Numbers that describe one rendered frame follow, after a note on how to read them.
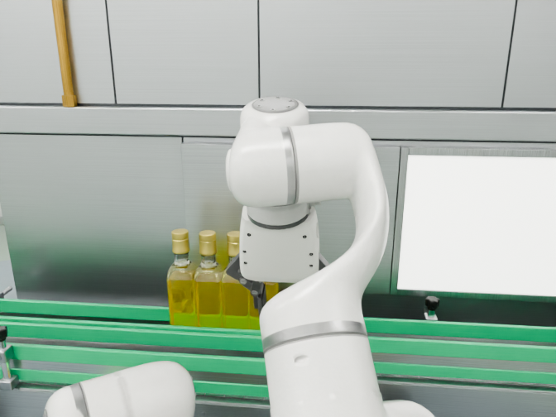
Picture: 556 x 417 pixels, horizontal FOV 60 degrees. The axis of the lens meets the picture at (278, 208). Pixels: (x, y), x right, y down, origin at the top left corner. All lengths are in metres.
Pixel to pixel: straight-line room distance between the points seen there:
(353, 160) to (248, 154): 0.09
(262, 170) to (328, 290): 0.12
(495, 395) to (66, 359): 0.84
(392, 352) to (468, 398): 0.17
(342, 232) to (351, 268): 0.69
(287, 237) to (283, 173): 0.16
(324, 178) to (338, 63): 0.62
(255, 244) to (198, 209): 0.52
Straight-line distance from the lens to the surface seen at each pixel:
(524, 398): 1.12
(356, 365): 0.37
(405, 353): 1.03
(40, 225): 1.30
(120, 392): 0.62
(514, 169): 1.10
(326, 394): 0.35
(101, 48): 1.15
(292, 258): 0.59
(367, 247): 0.40
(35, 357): 1.08
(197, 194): 1.09
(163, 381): 0.63
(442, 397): 1.08
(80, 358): 1.04
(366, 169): 0.43
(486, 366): 1.08
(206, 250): 0.97
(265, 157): 0.43
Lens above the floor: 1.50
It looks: 17 degrees down
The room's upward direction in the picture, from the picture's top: straight up
